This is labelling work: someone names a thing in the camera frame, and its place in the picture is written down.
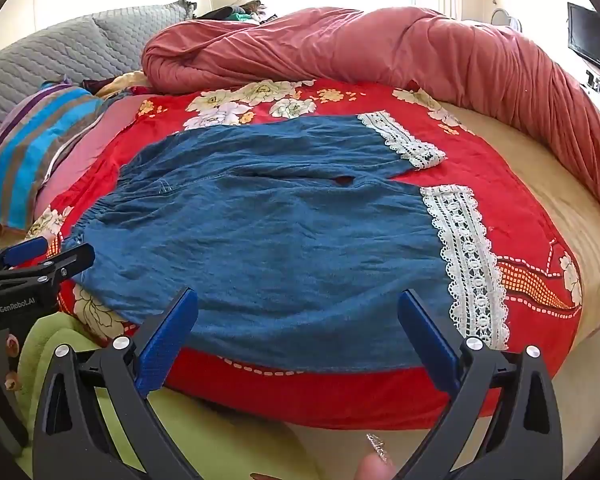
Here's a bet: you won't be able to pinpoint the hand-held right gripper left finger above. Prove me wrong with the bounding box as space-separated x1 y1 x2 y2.
32 287 203 480

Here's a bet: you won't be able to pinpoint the pink pillow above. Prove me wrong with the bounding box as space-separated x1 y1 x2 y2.
32 94 153 221

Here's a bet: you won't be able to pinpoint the striped pillow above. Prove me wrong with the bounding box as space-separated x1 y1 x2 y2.
0 82 106 226

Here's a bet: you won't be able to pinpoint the black television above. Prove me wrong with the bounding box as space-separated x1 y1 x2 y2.
567 2 600 68

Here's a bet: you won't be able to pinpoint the pile of dark clothes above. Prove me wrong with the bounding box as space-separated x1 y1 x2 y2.
197 2 271 25

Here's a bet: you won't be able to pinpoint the beige bed sheet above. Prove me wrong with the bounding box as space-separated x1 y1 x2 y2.
280 102 600 480

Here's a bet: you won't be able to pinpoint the person's right hand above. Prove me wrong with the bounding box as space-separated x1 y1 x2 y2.
352 432 397 480

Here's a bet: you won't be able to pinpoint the red floral blanket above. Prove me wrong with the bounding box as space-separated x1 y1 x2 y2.
25 79 583 431

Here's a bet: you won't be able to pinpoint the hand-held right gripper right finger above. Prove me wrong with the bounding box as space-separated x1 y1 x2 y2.
395 290 566 480

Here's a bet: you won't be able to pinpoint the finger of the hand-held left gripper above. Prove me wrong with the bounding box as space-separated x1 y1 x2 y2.
7 243 96 282
0 237 49 276

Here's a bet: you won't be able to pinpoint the yellow cloth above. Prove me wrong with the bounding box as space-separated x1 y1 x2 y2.
94 71 151 100

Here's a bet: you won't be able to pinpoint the grey quilted pillows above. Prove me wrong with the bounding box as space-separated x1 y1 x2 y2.
0 0 197 161

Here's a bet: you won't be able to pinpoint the blue pants with lace trim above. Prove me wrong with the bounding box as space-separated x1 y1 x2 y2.
60 111 511 373

